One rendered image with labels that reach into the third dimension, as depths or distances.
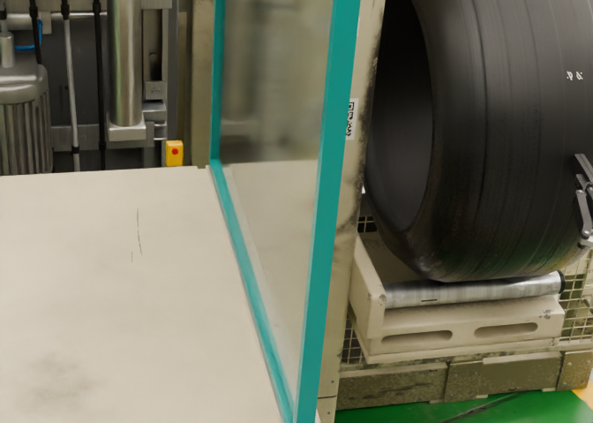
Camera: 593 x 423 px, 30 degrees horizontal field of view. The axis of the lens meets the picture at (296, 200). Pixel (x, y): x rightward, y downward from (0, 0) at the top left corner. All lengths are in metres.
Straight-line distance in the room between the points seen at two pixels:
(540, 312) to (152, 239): 0.86
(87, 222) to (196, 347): 0.27
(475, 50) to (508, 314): 0.55
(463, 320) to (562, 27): 0.56
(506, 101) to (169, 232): 0.54
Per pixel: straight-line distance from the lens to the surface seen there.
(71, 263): 1.34
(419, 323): 1.93
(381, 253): 2.18
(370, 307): 1.85
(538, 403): 3.15
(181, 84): 2.53
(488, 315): 1.98
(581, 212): 1.57
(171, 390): 1.17
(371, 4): 1.69
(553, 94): 1.65
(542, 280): 2.00
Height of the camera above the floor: 2.06
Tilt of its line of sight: 33 degrees down
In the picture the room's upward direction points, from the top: 5 degrees clockwise
